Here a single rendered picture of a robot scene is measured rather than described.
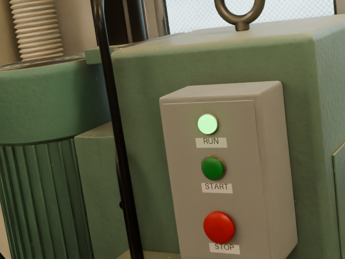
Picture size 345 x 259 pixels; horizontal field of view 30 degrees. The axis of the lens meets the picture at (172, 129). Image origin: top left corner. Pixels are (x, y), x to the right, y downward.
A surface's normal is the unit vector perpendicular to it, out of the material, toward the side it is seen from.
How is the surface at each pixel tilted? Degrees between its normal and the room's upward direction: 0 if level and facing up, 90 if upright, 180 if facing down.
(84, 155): 90
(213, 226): 90
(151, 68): 90
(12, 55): 90
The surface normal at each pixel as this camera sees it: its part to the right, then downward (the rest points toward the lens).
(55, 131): 0.22, 0.17
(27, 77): -0.09, -0.26
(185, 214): -0.47, 0.24
